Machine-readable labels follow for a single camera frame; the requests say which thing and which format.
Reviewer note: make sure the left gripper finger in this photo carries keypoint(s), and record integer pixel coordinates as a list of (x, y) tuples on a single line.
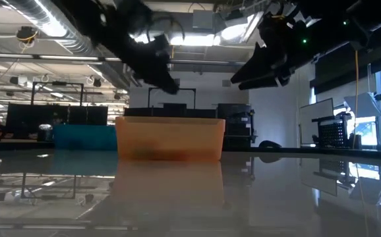
[(164, 80)]

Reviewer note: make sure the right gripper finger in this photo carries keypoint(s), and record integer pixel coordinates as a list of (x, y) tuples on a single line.
[(266, 85), (263, 70)]

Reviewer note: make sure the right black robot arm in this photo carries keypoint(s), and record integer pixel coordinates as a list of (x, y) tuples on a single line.
[(358, 16)]

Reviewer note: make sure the black equipment cabinet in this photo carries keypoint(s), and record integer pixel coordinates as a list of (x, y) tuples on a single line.
[(236, 112)]

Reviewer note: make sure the black low cabinet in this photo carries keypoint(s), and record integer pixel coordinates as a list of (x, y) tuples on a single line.
[(203, 113)]

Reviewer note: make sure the ceiling light panel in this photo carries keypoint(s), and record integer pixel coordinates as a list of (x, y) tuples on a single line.
[(197, 39)]

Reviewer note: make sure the orange translucent plastic bin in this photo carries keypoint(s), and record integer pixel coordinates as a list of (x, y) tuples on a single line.
[(170, 138)]

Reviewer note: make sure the whiteboard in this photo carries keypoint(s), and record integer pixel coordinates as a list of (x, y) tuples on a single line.
[(315, 121)]

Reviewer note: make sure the grey ceiling box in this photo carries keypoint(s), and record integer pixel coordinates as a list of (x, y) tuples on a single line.
[(203, 19)]

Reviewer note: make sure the black perforated crate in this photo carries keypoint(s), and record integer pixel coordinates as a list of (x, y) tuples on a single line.
[(332, 133)]

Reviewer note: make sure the silver ceiling pipe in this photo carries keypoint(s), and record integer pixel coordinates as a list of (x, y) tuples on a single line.
[(62, 57)]

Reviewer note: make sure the black monitor row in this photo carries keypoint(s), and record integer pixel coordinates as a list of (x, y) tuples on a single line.
[(78, 115)]

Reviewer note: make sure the teal plastic bin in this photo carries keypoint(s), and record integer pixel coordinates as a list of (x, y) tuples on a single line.
[(85, 138)]

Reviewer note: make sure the grey tilted panel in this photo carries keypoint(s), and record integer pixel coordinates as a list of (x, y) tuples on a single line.
[(363, 104)]

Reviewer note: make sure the white desk fan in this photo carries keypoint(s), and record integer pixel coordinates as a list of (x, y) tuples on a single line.
[(45, 128)]

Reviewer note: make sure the black rig frame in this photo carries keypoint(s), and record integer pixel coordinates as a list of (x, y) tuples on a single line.
[(190, 89)]

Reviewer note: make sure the grey wall vent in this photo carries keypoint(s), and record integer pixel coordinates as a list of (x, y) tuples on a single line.
[(226, 83)]

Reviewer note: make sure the large silver ceiling duct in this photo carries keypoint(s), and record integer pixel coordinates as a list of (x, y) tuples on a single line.
[(35, 13)]

